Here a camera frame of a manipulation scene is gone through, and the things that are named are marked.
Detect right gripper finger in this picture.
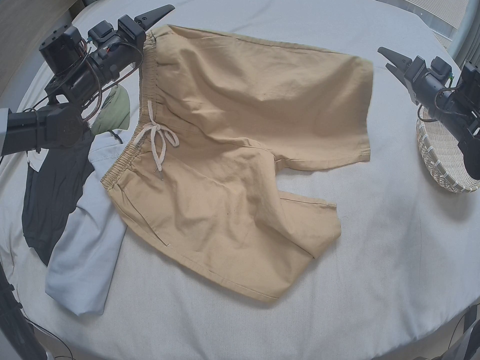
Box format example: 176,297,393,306
385,64,413,97
377,46,412,70

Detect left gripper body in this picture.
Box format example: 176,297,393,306
88,14,147,85

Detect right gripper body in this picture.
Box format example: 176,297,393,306
403,56,449,121

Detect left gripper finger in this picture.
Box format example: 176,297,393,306
136,4,176,30

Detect tan shorts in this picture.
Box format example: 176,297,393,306
100,24,376,302

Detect green garment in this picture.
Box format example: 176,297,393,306
91,86,131,136

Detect round woven basket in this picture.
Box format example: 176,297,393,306
415,105,480,194

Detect white garment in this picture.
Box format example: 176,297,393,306
27,150,49,172

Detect black garment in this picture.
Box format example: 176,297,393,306
22,126,96,267

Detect pale blue garment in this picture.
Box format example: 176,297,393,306
45,128,130,316

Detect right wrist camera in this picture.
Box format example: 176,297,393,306
429,56,454,80

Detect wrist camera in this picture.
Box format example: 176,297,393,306
87,20,115,45
429,56,454,80

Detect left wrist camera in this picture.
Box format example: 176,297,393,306
87,20,115,45

